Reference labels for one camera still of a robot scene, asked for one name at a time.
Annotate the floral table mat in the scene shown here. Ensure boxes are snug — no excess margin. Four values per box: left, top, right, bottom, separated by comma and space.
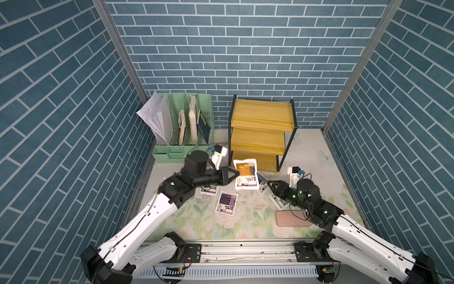
148, 129, 364, 241

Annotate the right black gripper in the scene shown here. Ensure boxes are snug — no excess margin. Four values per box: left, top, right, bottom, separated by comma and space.
266, 180, 310, 214

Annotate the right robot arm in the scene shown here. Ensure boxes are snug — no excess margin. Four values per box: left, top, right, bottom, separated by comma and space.
267, 179, 441, 284

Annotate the green file organizer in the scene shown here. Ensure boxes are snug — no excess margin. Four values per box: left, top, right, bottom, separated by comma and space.
153, 93, 215, 163

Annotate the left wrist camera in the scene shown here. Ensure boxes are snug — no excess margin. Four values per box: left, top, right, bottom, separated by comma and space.
210, 144, 228, 170

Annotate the white paper stack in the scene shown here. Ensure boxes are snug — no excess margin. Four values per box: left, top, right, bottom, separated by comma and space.
136, 91, 173, 146

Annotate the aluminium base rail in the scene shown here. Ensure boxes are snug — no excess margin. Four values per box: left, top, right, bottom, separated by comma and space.
93, 238, 405, 284

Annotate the orange coffee bag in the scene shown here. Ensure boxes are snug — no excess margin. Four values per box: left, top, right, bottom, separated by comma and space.
199, 185, 218, 196
233, 159, 260, 191

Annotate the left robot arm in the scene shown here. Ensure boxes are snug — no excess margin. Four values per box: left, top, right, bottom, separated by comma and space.
80, 150, 240, 284

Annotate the pink case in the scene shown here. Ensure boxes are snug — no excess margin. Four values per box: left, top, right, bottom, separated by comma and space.
275, 210, 312, 228

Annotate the beige book left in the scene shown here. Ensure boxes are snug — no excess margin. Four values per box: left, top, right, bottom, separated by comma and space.
178, 110, 186, 146

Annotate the grey coffee bag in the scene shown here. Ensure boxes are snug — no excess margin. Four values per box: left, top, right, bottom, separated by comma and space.
257, 172, 269, 194
269, 194, 289, 211

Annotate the wooden three-tier shelf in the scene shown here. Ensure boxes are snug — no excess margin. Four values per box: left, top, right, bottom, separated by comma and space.
228, 95, 297, 172

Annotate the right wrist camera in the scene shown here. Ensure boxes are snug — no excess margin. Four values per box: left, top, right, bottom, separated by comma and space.
287, 166, 305, 188

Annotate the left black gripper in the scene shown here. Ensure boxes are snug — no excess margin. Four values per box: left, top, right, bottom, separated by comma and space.
192, 166, 240, 189

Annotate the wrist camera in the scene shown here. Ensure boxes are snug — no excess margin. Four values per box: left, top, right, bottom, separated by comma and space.
287, 166, 305, 188
210, 144, 228, 170

